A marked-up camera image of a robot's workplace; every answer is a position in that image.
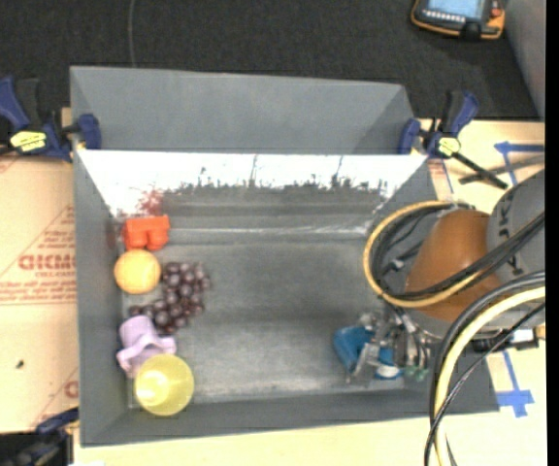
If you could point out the dark purple toy grapes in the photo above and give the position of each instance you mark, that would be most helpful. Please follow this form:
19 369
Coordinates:
180 294

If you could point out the orange toy brick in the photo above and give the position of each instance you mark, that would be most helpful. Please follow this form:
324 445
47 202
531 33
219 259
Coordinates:
144 231

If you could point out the blue plastic object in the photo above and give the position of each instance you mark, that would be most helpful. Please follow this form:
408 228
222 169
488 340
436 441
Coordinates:
350 347

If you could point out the brown cardboard board red print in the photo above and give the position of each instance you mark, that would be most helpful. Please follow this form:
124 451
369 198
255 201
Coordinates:
27 309

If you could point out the grey metal bin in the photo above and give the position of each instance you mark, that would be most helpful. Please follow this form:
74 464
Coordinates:
279 289

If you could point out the black cylinder on white bracket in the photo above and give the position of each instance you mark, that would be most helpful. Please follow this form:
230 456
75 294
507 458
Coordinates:
498 344

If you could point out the lilac plastic toy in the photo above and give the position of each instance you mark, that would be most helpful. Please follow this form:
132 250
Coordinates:
138 338

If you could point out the yellow-orange toy fruit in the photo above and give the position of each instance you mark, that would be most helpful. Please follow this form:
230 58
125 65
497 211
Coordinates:
137 272

